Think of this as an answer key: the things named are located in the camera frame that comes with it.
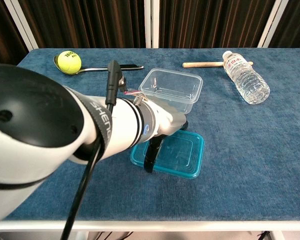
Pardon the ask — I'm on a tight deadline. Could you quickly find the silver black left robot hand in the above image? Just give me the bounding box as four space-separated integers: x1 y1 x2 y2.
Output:
143 99 190 174

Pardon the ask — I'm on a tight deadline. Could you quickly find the clear plastic container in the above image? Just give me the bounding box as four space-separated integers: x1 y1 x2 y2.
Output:
138 67 204 115

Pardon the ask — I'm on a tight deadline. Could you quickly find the blue translucent plastic lid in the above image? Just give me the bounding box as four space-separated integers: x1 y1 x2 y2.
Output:
129 129 205 180

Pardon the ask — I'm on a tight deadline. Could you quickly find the wooden stick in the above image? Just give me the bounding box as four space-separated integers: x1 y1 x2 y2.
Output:
182 61 254 69

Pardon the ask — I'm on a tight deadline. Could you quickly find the clear plastic water bottle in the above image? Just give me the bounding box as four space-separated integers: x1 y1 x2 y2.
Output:
222 50 271 105

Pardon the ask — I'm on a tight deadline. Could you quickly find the yellow tennis ball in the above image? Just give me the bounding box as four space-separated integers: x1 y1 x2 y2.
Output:
57 50 82 75

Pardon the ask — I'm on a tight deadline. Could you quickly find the brown curtain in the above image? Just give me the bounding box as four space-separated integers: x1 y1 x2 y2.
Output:
0 0 300 66

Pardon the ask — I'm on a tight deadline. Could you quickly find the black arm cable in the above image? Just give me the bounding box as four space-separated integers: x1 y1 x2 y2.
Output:
60 59 122 240

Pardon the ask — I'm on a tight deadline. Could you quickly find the metal spoon with black handle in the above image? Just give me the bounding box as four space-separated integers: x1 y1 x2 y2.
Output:
52 55 145 76

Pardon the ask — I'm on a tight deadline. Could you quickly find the white upright frame post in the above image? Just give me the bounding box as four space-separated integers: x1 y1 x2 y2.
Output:
143 0 161 49

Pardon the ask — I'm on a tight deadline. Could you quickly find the white table frame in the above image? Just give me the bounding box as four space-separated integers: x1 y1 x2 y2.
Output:
0 219 300 240

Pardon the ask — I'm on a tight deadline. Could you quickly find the white slanted frame post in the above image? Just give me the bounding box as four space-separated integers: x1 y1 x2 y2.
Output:
3 0 40 50
257 0 290 48

